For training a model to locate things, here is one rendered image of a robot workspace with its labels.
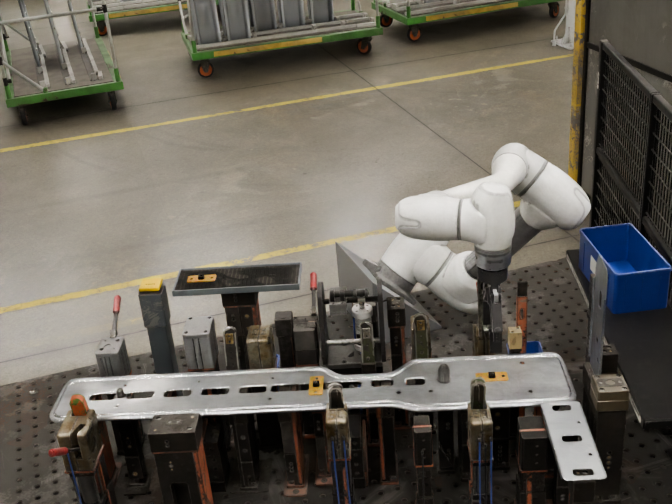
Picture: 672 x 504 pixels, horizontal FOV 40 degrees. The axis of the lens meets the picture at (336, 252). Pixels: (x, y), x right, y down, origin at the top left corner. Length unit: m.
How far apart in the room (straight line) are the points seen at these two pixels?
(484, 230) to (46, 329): 3.26
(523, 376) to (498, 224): 0.48
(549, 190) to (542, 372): 0.55
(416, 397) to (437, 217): 0.49
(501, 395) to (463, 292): 0.81
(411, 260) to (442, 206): 0.96
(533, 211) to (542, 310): 0.67
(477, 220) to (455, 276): 0.96
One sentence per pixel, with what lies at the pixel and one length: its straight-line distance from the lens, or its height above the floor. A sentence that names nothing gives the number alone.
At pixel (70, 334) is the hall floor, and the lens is 4.94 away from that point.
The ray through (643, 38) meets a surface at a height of 1.19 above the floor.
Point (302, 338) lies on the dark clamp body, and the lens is 2.57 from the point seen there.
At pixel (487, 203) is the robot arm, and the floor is 1.52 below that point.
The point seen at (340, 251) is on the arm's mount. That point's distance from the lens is 3.28.
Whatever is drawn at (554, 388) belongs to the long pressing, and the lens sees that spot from 2.44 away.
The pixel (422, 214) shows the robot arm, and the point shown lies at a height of 1.49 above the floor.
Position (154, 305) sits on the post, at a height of 1.10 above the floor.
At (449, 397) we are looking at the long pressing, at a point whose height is 1.00.
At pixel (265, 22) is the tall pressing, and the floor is 0.37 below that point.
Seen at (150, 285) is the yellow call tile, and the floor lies 1.16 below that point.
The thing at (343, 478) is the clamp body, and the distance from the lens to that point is 2.38.
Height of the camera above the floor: 2.41
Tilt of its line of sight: 27 degrees down
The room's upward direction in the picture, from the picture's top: 5 degrees counter-clockwise
